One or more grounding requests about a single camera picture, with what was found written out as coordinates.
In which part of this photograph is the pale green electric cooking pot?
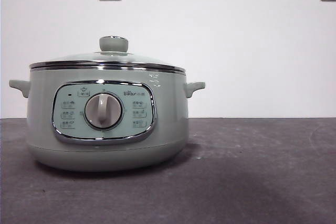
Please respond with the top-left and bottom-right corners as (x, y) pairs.
(8, 65), (206, 173)

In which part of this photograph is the glass lid with green knob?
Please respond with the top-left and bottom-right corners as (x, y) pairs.
(29, 35), (185, 70)

